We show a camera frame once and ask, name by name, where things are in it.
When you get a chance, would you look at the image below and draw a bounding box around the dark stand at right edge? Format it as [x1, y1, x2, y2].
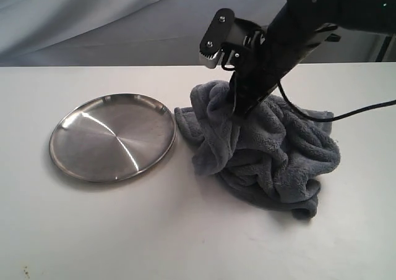
[375, 35, 396, 62]

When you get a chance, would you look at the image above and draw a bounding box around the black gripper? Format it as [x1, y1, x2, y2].
[227, 4, 338, 118]

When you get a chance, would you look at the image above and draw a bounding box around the grey backdrop cloth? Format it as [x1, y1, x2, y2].
[0, 0, 396, 67]

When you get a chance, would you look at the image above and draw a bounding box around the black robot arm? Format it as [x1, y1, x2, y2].
[230, 0, 395, 119]

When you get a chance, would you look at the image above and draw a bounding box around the grey fluffy towel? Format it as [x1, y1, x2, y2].
[174, 81, 341, 219]

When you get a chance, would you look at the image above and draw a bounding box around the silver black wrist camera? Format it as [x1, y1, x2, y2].
[199, 8, 265, 72]

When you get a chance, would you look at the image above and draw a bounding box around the round stainless steel plate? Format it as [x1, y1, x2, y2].
[49, 93, 176, 183]

